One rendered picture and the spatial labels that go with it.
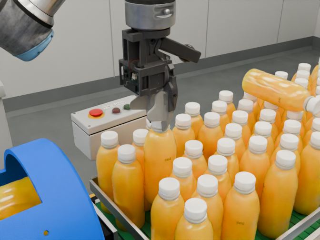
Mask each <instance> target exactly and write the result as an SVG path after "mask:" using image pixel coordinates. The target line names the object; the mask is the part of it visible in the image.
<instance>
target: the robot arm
mask: <svg viewBox="0 0 320 240"><path fill-rule="evenodd" d="M124 1H125V22H126V25H127V26H129V27H131V29H127V30H122V48H123V59H119V74H120V85H124V87H125V88H127V89H129V90H131V91H132V92H134V93H136V94H137V95H138V96H137V97H136V98H135V99H133V100H132V101H131V102H130V109H131V110H146V113H147V120H148V121H149V123H151V122H152V121H162V122H161V125H162V131H166V130H167V128H168V126H169V124H170V121H171V119H172V116H173V113H174V110H175V109H176V104H177V99H178V86H177V82H176V76H175V70H174V69H175V68H174V66H173V64H172V60H170V56H169V55H167V54H165V53H163V52H161V51H159V50H162V51H165V52H167V53H170V54H172V55H175V56H177V57H179V59H180V60H181V61H183V62H190V61H191V62H194V63H198V62H199V59H200V56H201V52H200V51H197V50H195V49H194V47H193V46H191V45H189V44H181V43H179V42H176V41H174V40H172V39H169V38H167V36H169V35H170V28H171V27H172V26H173V25H174V24H175V22H176V0H124ZM64 2H65V0H0V47H1V48H3V49H4V50H6V51H7V52H8V53H10V54H11V55H12V56H14V57H17V58H18V59H20V60H22V61H31V60H33V59H35V58H36V57H37V56H39V55H40V53H41V52H43V51H44V50H45V48H46V47H47V46H48V44H49V43H50V42H51V40H52V38H53V36H54V31H53V29H52V27H53V25H54V18H53V17H54V14H55V13H56V12H57V10H58V9H59V8H60V7H61V5H62V4H63V3H64ZM122 66H123V70H122V71H123V79H122V73H121V67H122ZM161 89H163V91H161Z"/></svg>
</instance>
